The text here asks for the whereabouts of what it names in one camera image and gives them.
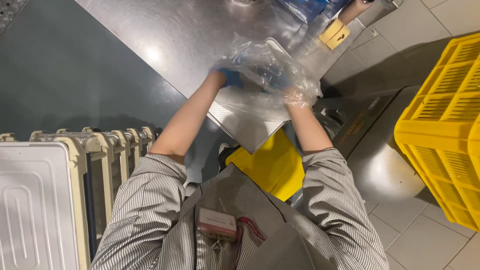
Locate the black white shoe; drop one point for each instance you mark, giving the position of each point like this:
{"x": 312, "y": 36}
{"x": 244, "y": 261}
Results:
{"x": 226, "y": 153}

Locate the clear plastic bag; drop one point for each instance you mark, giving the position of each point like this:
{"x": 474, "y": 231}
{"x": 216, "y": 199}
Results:
{"x": 268, "y": 71}

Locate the yellow plastic bin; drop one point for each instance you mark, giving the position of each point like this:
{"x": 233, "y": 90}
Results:
{"x": 272, "y": 168}

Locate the grey metal floor scale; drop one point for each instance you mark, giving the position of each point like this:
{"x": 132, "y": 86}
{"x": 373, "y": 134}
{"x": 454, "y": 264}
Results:
{"x": 378, "y": 157}

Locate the brown cardboard tube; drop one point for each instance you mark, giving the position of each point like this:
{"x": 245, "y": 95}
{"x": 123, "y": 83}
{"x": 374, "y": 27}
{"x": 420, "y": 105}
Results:
{"x": 352, "y": 10}

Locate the grey apron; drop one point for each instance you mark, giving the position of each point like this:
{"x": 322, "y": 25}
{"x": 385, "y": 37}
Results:
{"x": 288, "y": 251}

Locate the pink white name badge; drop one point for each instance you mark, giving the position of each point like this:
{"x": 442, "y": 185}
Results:
{"x": 216, "y": 224}

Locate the blue plastic packet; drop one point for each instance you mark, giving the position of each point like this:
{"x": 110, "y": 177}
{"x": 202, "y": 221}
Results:
{"x": 307, "y": 7}

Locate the yellow sponge block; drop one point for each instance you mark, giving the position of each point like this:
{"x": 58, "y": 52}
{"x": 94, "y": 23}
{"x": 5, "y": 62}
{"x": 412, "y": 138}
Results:
{"x": 334, "y": 34}

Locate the person's left hand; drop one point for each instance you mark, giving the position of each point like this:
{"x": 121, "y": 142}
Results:
{"x": 229, "y": 78}

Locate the grey striped shirt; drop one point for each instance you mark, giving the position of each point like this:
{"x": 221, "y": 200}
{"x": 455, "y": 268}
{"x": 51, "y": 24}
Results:
{"x": 150, "y": 217}

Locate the yellow slotted plastic crate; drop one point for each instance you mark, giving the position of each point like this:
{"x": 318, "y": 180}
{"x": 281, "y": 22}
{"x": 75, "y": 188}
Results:
{"x": 444, "y": 127}

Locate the stack of cream plastic trays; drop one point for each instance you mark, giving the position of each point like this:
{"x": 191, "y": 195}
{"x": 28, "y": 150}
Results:
{"x": 56, "y": 195}

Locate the person's right hand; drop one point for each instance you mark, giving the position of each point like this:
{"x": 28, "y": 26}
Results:
{"x": 282, "y": 80}

